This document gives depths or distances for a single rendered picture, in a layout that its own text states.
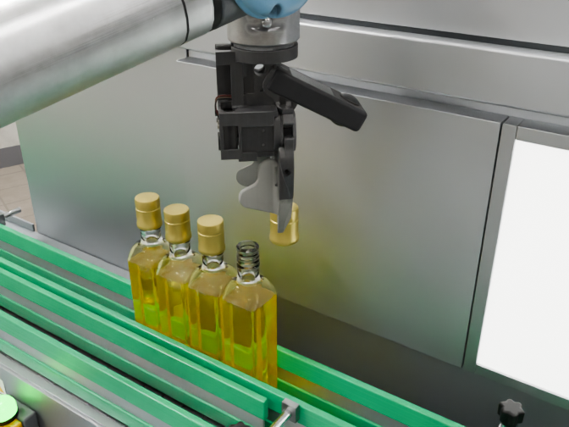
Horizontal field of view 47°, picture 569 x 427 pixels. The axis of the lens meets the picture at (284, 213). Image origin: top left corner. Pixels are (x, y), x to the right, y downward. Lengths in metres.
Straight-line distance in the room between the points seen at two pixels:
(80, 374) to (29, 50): 0.63
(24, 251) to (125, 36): 0.90
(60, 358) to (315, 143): 0.47
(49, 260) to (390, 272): 0.64
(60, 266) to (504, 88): 0.82
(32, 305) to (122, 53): 0.77
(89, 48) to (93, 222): 0.89
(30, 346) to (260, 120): 0.55
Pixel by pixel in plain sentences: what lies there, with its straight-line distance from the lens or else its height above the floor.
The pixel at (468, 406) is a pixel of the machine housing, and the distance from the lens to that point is 0.99.
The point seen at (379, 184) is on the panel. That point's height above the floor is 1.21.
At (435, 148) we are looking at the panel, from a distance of 0.78.
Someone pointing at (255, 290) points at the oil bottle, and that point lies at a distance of 0.84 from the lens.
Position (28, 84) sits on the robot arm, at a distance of 0.43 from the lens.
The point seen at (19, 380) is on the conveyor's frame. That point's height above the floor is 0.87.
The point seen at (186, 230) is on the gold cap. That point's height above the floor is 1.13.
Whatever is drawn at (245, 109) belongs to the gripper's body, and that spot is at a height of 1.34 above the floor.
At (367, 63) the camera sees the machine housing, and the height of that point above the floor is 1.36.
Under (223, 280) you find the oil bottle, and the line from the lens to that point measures 0.87.
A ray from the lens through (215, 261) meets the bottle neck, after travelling 0.86.
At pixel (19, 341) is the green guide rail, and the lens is 1.09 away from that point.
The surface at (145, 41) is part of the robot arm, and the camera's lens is 0.46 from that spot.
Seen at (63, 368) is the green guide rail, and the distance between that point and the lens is 1.02.
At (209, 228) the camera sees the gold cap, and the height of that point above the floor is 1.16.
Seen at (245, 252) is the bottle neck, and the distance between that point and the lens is 0.82.
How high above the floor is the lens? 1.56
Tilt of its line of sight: 28 degrees down
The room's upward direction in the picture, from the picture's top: straight up
